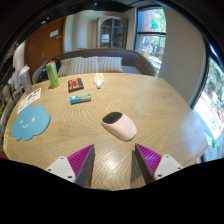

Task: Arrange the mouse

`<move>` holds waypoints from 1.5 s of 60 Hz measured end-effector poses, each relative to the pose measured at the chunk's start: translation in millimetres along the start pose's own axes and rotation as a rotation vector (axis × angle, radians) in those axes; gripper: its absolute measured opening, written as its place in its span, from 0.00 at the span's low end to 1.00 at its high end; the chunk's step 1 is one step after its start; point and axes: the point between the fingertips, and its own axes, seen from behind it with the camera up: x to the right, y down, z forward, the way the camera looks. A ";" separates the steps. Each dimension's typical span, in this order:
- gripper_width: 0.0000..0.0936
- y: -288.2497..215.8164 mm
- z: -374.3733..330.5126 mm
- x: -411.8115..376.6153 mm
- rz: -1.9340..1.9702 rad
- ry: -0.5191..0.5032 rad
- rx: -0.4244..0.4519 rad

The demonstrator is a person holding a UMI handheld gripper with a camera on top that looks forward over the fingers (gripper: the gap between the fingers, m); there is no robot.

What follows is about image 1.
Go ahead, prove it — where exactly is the brown wooden door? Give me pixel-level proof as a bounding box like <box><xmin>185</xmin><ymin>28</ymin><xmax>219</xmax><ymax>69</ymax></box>
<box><xmin>24</xmin><ymin>17</ymin><xmax>67</xmax><ymax>81</ymax></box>

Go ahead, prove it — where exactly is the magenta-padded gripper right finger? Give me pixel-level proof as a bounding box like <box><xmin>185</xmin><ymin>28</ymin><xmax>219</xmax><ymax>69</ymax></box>
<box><xmin>134</xmin><ymin>143</ymin><xmax>185</xmax><ymax>185</ymax></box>

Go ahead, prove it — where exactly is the group of white chairs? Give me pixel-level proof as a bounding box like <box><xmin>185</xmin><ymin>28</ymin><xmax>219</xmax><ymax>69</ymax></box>
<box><xmin>0</xmin><ymin>59</ymin><xmax>22</xmax><ymax>108</ymax></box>

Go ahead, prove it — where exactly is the black and red flat box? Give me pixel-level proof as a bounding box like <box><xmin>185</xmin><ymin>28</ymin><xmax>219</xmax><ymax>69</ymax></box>
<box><xmin>67</xmin><ymin>77</ymin><xmax>85</xmax><ymax>93</ymax></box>

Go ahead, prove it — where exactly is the glass-door cabinet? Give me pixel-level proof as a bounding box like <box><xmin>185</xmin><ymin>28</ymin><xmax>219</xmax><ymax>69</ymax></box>
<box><xmin>96</xmin><ymin>16</ymin><xmax>129</xmax><ymax>50</ymax></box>

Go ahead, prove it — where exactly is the white sticker sheet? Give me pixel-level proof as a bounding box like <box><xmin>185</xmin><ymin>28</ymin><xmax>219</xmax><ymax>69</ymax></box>
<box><xmin>16</xmin><ymin>87</ymin><xmax>42</xmax><ymax>114</ymax></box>

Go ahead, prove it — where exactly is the large side window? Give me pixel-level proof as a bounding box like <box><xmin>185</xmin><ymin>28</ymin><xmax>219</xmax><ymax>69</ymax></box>
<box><xmin>191</xmin><ymin>56</ymin><xmax>224</xmax><ymax>164</ymax></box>

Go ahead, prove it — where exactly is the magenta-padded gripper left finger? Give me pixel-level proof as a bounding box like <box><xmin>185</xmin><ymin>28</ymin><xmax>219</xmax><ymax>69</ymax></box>
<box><xmin>44</xmin><ymin>143</ymin><xmax>96</xmax><ymax>188</ymax></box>

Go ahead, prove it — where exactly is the pink and black computer mouse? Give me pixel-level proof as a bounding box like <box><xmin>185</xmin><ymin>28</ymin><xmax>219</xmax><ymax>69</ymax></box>
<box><xmin>100</xmin><ymin>111</ymin><xmax>138</xmax><ymax>142</ymax></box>

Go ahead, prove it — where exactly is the green drink can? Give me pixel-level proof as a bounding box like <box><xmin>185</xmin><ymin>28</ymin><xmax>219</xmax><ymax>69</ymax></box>
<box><xmin>45</xmin><ymin>60</ymin><xmax>60</xmax><ymax>89</ymax></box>

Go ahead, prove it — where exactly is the striped cushion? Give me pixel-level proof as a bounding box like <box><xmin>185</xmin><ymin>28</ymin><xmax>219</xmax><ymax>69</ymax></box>
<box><xmin>57</xmin><ymin>58</ymin><xmax>72</xmax><ymax>78</ymax></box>
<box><xmin>68</xmin><ymin>55</ymin><xmax>100</xmax><ymax>76</ymax></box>
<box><xmin>98</xmin><ymin>55</ymin><xmax>124</xmax><ymax>74</ymax></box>

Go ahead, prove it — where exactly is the brown curved sofa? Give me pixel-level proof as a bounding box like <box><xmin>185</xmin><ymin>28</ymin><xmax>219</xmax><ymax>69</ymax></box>
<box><xmin>32</xmin><ymin>48</ymin><xmax>156</xmax><ymax>84</ymax></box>

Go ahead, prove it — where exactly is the black-framed window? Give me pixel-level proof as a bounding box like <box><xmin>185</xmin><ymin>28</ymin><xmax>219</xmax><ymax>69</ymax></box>
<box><xmin>134</xmin><ymin>6</ymin><xmax>167</xmax><ymax>76</ymax></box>

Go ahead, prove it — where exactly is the small green and blue pack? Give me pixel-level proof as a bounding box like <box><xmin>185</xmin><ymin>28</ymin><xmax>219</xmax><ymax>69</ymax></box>
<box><xmin>69</xmin><ymin>93</ymin><xmax>92</xmax><ymax>105</ymax></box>

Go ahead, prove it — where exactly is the black backpack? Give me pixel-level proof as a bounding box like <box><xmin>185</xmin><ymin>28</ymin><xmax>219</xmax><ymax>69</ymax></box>
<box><xmin>37</xmin><ymin>59</ymin><xmax>58</xmax><ymax>83</ymax></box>

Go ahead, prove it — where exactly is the white squeeze tube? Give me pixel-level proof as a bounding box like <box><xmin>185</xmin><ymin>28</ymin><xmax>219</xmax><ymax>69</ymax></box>
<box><xmin>92</xmin><ymin>72</ymin><xmax>106</xmax><ymax>89</ymax></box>

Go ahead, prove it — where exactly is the blue cloud-shaped mouse pad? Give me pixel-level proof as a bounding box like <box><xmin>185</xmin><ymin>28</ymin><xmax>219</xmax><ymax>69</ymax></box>
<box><xmin>10</xmin><ymin>104</ymin><xmax>52</xmax><ymax>142</ymax></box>

